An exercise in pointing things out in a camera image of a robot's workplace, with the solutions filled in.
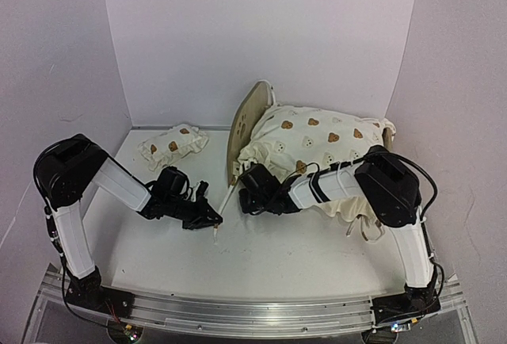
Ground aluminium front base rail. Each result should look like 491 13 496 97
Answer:
24 272 478 343

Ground small bear print pillow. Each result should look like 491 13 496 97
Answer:
138 124 209 172

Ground wooden pet bed frame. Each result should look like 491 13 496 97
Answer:
224 79 397 186

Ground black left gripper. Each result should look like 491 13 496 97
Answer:
166 195 223 231

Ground large bear print cushion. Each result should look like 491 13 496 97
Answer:
212 82 397 246

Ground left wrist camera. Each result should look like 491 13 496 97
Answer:
189 181 209 202

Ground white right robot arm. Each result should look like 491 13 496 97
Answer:
238 145 444 325

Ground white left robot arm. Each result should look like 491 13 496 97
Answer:
32 134 223 316

